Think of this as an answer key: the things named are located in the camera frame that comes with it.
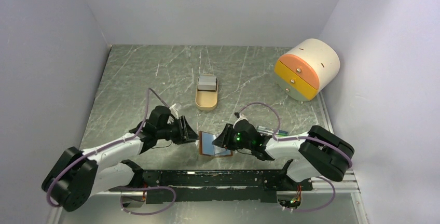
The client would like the beige oval tray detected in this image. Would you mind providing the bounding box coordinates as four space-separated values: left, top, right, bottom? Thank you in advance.
195 79 219 111

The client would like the pack of coloured markers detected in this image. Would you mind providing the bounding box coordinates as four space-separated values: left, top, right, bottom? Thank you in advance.
256 125 289 136

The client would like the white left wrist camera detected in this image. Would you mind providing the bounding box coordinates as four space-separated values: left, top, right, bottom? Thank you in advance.
169 103 182 119

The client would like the stack of credit cards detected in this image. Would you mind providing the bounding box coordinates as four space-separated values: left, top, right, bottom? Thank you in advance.
197 74 218 91

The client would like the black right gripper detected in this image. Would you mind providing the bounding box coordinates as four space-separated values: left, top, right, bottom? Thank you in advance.
212 123 253 151

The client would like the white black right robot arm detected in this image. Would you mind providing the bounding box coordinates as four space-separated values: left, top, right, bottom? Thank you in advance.
212 119 355 190

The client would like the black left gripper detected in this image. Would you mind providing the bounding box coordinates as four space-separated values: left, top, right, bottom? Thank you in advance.
157 115 200 145

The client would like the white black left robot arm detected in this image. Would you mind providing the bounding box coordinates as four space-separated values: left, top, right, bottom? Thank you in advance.
42 106 199 212

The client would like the round pastel drawer cabinet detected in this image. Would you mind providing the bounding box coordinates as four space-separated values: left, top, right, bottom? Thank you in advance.
274 38 340 102

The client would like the brown leather card holder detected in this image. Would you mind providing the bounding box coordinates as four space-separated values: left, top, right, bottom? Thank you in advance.
198 131 233 158

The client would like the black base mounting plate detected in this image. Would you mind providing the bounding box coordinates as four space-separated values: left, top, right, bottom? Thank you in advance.
127 169 313 204

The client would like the aluminium frame rail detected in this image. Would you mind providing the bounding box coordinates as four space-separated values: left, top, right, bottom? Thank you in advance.
48 92 362 224

